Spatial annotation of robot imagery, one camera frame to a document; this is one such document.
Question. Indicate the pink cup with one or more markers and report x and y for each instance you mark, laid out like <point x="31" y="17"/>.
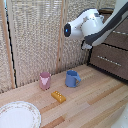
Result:
<point x="44" y="81"/>

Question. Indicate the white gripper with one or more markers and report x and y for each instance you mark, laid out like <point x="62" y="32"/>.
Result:
<point x="87" y="45"/>

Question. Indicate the lower dark brown drawer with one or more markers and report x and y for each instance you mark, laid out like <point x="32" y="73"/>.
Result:
<point x="110" y="69"/>

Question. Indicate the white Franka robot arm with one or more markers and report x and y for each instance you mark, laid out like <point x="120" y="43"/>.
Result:
<point x="90" y="23"/>

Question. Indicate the dark brown drawer cabinet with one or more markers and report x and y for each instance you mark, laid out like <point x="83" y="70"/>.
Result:
<point x="106" y="11"/>

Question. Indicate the white plate with floral rim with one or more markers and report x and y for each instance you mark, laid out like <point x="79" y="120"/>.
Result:
<point x="18" y="115"/>

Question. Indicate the woven folding screen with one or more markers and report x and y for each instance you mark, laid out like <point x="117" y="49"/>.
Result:
<point x="33" y="40"/>

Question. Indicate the orange block with white marks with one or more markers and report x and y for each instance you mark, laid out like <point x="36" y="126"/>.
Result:
<point x="58" y="96"/>

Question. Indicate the blue mug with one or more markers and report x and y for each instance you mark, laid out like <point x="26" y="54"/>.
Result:
<point x="71" y="80"/>

